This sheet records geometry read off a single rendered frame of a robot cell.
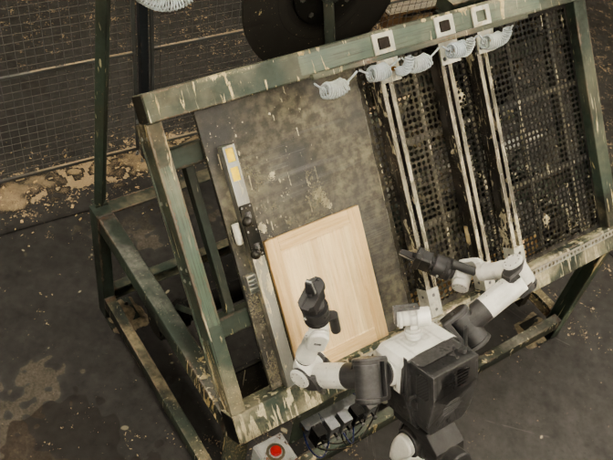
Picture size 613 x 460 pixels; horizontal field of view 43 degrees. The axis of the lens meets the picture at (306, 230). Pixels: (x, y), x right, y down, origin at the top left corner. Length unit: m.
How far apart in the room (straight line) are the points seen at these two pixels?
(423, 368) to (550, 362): 2.10
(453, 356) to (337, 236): 0.72
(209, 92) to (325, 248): 0.78
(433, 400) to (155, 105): 1.31
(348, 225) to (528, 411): 1.75
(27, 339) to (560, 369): 2.87
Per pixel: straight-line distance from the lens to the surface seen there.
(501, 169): 3.50
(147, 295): 3.40
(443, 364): 2.60
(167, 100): 2.63
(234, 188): 2.79
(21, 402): 4.09
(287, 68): 2.83
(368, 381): 2.57
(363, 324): 3.18
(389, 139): 3.13
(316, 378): 2.74
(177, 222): 2.70
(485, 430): 4.23
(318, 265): 3.02
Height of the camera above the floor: 3.47
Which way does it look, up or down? 46 degrees down
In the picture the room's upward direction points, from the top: 11 degrees clockwise
